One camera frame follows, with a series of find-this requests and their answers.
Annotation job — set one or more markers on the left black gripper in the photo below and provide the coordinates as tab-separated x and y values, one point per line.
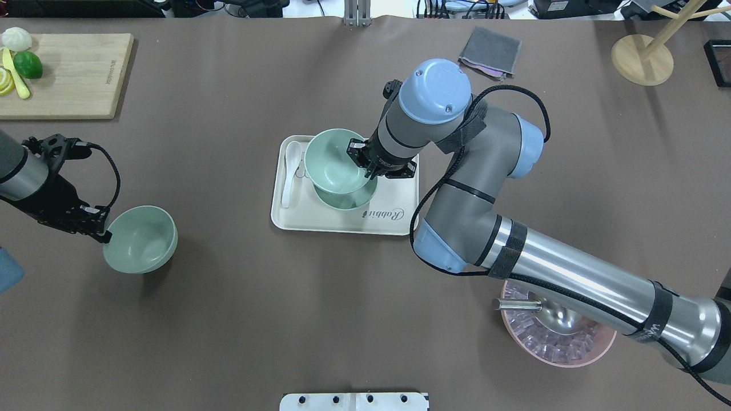
50	200

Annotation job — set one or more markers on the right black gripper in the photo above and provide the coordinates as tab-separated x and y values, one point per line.
384	161

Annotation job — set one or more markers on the green bowl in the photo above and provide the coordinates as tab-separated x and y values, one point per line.
142	240
349	201
328	164

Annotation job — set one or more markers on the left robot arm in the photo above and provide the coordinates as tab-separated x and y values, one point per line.
31	182

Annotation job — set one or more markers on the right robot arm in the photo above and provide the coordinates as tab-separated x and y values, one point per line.
496	135

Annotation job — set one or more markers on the cream rabbit tray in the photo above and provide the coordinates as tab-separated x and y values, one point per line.
388	213

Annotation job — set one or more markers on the white ceramic spoon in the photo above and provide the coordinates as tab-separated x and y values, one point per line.
294	170

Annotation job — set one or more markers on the bamboo cutting board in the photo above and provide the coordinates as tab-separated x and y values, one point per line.
83	76

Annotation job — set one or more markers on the lemon slice bottom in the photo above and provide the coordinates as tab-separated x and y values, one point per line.
7	87

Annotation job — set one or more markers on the lemon slice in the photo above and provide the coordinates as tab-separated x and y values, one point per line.
7	87
5	75

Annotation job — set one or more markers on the grey folded cloth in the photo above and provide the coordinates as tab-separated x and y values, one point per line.
492	53

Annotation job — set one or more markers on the lemon slice top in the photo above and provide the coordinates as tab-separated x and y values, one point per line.
5	75

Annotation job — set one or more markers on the green lime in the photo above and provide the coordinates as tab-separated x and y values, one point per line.
28	64

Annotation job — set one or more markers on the yellow plastic knife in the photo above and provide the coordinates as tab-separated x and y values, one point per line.
20	86

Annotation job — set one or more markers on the white garlic toy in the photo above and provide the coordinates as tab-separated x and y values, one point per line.
17	39

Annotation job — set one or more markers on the ice cubes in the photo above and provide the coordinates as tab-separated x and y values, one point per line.
537	340

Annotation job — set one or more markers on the metal ice scoop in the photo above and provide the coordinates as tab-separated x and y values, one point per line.
551	315

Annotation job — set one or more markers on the pink bowl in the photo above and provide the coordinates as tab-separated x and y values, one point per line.
604	339

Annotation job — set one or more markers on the wooden mug tree stand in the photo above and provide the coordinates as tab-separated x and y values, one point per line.
646	60

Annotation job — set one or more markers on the black tray at edge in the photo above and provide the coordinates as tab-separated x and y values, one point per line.
717	52

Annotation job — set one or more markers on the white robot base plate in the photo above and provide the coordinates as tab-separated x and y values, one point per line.
389	400

